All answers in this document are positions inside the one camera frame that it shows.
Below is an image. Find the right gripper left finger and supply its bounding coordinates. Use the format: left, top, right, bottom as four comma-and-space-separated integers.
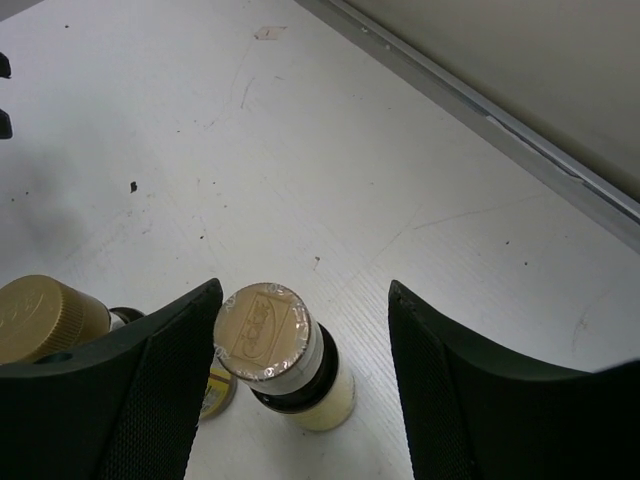
1, 278, 223, 479

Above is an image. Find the aluminium table frame rail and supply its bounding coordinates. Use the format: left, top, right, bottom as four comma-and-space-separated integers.
299, 1, 639, 251

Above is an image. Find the front yellow label bottle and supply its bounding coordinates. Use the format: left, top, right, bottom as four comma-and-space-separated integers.
1, 275, 237, 422

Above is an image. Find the yellow label bottle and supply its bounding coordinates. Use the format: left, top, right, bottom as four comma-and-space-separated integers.
213, 282, 356, 432
1, 275, 237, 422

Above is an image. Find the white powder jar black cap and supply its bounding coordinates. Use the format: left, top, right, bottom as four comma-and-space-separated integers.
109, 307, 145, 332

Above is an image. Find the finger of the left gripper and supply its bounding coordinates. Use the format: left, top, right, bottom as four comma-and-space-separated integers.
0, 53, 11, 79
0, 110, 12, 140

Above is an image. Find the rear yellow label bottle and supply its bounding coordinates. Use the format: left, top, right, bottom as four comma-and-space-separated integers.
213, 282, 356, 432

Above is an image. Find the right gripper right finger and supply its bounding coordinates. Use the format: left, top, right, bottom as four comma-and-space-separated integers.
388, 281, 639, 479

